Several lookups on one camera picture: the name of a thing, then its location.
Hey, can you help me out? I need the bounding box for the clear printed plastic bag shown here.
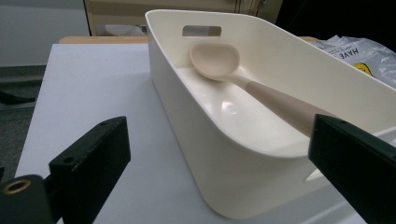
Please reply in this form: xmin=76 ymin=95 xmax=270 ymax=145
xmin=311 ymin=35 xmax=396 ymax=91

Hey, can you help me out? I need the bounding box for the white cabinet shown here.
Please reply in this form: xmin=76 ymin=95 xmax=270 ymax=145
xmin=0 ymin=0 xmax=92 ymax=68

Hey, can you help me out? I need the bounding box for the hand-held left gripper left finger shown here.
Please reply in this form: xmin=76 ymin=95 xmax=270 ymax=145
xmin=49 ymin=116 xmax=132 ymax=224

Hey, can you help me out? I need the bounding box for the beige silicone spoon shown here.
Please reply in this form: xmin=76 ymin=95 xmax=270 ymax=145
xmin=189 ymin=41 xmax=339 ymax=138

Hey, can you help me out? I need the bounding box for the cream plastic storage bin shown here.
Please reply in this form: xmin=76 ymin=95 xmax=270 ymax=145
xmin=144 ymin=8 xmax=396 ymax=220

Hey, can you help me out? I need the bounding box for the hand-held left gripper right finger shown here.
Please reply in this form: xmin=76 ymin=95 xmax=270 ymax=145
xmin=307 ymin=113 xmax=396 ymax=224

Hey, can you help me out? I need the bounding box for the light wooden desk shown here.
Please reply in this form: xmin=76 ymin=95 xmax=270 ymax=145
xmin=83 ymin=0 xmax=283 ymax=37

